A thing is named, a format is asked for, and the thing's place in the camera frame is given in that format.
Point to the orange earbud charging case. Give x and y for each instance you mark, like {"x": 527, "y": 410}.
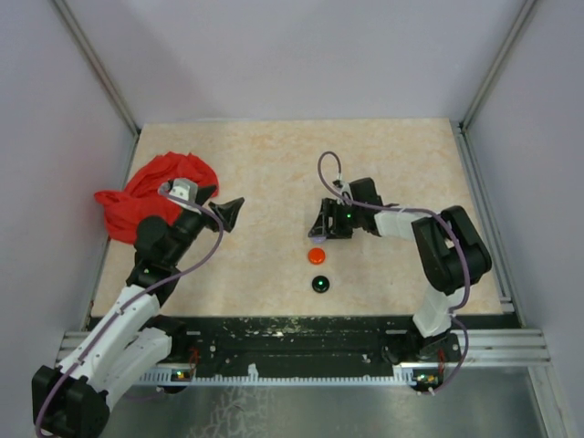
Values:
{"x": 316, "y": 256}

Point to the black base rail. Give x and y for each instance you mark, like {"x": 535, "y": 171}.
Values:
{"x": 338, "y": 346}

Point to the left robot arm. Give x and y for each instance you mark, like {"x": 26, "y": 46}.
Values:
{"x": 76, "y": 397}

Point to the left aluminium frame post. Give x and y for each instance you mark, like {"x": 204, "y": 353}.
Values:
{"x": 95, "y": 64}

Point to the aluminium frame post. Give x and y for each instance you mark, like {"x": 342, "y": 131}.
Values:
{"x": 519, "y": 26}
{"x": 95, "y": 64}

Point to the white cable duct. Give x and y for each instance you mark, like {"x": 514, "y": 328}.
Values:
{"x": 175, "y": 377}

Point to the right aluminium frame post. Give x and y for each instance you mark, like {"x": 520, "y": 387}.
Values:
{"x": 519, "y": 26}

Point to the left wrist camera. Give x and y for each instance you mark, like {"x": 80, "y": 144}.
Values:
{"x": 183, "y": 192}

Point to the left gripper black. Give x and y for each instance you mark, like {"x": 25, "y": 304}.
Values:
{"x": 227, "y": 212}

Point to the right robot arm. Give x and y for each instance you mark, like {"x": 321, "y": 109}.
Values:
{"x": 453, "y": 255}

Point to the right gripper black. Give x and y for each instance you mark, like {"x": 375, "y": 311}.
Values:
{"x": 331, "y": 208}

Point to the red cloth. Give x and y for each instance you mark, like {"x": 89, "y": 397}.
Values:
{"x": 123, "y": 210}

